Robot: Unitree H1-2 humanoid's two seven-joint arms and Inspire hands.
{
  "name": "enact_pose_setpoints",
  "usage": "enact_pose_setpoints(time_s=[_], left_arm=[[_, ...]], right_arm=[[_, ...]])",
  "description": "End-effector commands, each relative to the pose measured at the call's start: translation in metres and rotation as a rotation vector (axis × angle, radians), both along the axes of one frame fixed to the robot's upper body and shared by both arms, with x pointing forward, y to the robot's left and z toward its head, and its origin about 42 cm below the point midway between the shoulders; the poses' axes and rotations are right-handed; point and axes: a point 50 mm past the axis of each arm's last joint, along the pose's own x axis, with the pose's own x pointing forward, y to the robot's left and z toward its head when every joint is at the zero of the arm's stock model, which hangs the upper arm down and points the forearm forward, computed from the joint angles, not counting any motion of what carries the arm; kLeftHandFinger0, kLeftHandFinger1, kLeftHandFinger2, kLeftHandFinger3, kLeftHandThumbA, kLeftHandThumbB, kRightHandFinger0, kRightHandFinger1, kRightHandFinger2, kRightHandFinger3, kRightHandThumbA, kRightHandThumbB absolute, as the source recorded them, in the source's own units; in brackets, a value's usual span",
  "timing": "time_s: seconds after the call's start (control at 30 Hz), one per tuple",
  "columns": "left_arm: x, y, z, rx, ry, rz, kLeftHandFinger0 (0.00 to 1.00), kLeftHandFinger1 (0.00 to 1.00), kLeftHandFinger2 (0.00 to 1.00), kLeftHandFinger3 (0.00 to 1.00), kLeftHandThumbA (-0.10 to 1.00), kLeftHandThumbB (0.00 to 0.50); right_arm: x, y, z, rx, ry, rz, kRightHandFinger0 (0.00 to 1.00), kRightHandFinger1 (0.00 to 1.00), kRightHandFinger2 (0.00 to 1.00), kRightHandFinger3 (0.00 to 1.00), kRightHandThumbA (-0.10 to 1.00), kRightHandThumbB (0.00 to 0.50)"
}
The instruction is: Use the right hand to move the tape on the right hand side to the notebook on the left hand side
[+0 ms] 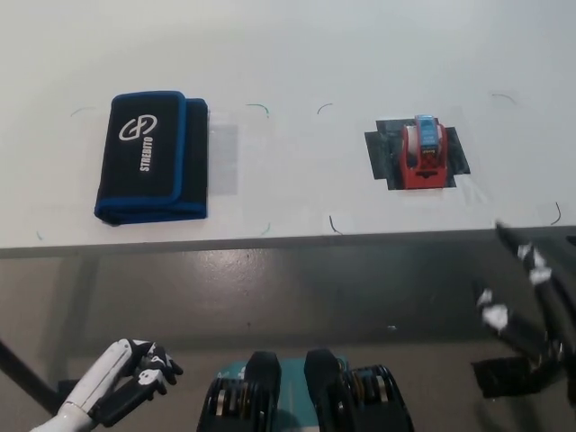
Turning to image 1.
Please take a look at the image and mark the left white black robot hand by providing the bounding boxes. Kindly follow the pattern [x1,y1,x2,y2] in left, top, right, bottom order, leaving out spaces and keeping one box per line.
[58,337,185,428]

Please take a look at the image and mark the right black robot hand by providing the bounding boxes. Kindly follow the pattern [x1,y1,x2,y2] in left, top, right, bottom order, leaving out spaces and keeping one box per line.
[475,219,576,375]

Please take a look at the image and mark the red tape dispenser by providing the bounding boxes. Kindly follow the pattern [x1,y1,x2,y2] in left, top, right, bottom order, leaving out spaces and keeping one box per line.
[399,113,449,191]

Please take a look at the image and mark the black blue-trimmed Strebito notebook case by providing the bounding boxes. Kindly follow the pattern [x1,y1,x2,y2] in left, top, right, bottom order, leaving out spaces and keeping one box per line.
[93,90,211,225]

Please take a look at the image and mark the black tape patch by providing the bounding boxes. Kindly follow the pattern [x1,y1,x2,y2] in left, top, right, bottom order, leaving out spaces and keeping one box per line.
[364,117,472,193]

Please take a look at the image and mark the black ribbed robot body block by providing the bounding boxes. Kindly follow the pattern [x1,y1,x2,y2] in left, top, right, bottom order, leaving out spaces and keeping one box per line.
[203,351,283,432]
[304,347,416,432]

